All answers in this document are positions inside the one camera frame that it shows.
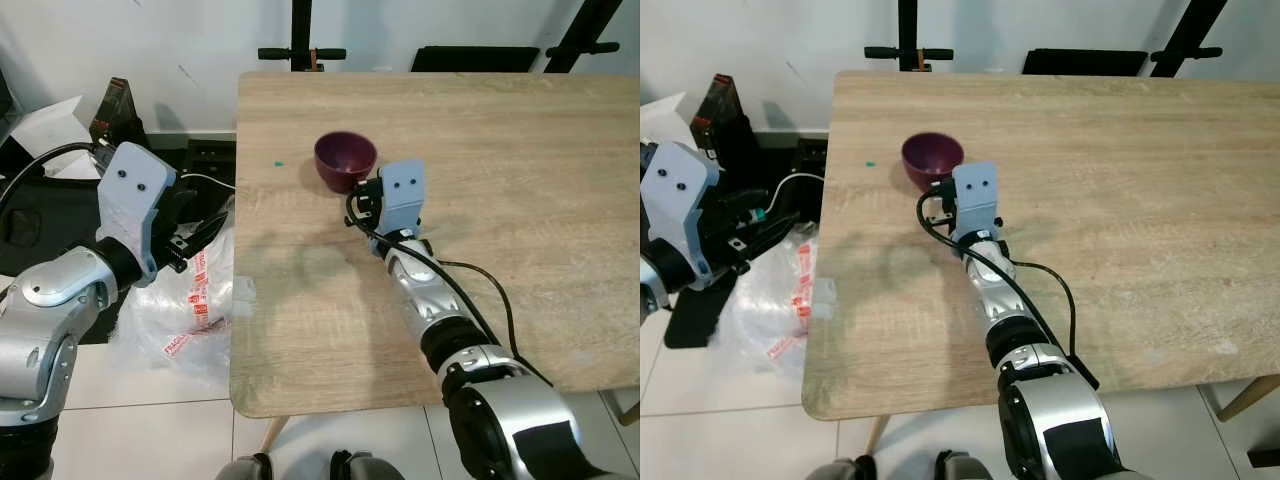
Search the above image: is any maroon plastic cup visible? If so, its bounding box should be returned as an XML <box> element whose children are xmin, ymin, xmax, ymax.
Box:
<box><xmin>313</xmin><ymin>130</ymin><xmax>380</xmax><ymax>196</ymax></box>
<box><xmin>900</xmin><ymin>131</ymin><xmax>967</xmax><ymax>195</ymax></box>

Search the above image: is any clear bag with red print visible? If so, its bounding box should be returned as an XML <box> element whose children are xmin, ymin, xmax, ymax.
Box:
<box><xmin>714</xmin><ymin>227</ymin><xmax>820</xmax><ymax>372</ymax></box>
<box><xmin>117</xmin><ymin>214</ymin><xmax>240</xmax><ymax>387</ymax></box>

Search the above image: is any black and red box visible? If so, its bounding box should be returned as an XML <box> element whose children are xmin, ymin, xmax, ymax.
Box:
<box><xmin>691</xmin><ymin>71</ymin><xmax>753</xmax><ymax>152</ymax></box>
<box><xmin>89</xmin><ymin>77</ymin><xmax>138</xmax><ymax>152</ymax></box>

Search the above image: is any white box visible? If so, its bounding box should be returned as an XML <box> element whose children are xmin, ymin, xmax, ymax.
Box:
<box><xmin>640</xmin><ymin>91</ymin><xmax>693</xmax><ymax>143</ymax></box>
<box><xmin>0</xmin><ymin>94</ymin><xmax>97</xmax><ymax>167</ymax></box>

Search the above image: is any light wooden table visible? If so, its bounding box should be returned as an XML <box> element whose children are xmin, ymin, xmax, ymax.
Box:
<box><xmin>229</xmin><ymin>69</ymin><xmax>641</xmax><ymax>457</ymax></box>
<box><xmin>802</xmin><ymin>69</ymin><xmax>1280</xmax><ymax>459</ymax></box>

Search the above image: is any black exercise machine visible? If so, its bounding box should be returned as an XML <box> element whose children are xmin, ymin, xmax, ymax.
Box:
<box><xmin>256</xmin><ymin>0</ymin><xmax>624</xmax><ymax>75</ymax></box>
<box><xmin>864</xmin><ymin>0</ymin><xmax>1230</xmax><ymax>79</ymax></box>

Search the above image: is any grey robot right leg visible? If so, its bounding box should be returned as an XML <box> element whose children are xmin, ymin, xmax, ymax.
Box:
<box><xmin>329</xmin><ymin>449</ymin><xmax>404</xmax><ymax>480</ymax></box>
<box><xmin>934</xmin><ymin>449</ymin><xmax>1002</xmax><ymax>480</ymax></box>

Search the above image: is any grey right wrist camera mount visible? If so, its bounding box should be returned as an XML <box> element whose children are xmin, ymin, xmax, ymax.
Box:
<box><xmin>951</xmin><ymin>161</ymin><xmax>1000</xmax><ymax>234</ymax></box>
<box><xmin>382</xmin><ymin>159</ymin><xmax>427</xmax><ymax>234</ymax></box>

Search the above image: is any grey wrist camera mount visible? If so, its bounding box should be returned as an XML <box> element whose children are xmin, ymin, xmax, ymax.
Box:
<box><xmin>951</xmin><ymin>161</ymin><xmax>1000</xmax><ymax>234</ymax></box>
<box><xmin>640</xmin><ymin>141</ymin><xmax>722</xmax><ymax>288</ymax></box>
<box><xmin>382</xmin><ymin>159</ymin><xmax>427</xmax><ymax>234</ymax></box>
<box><xmin>96</xmin><ymin>141</ymin><xmax>180</xmax><ymax>288</ymax></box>

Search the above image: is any thin white cable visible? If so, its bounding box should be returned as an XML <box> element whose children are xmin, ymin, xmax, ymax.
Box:
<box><xmin>177</xmin><ymin>171</ymin><xmax>238</xmax><ymax>194</ymax></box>
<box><xmin>769</xmin><ymin>171</ymin><xmax>834</xmax><ymax>202</ymax></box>

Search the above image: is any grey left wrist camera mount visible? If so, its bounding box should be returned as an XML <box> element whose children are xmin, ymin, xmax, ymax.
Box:
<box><xmin>96</xmin><ymin>141</ymin><xmax>180</xmax><ymax>288</ymax></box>
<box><xmin>640</xmin><ymin>141</ymin><xmax>722</xmax><ymax>288</ymax></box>

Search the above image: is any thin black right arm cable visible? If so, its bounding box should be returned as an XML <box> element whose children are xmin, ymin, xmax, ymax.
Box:
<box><xmin>1008</xmin><ymin>261</ymin><xmax>1077</xmax><ymax>358</ymax></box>
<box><xmin>438</xmin><ymin>259</ymin><xmax>517</xmax><ymax>348</ymax></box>

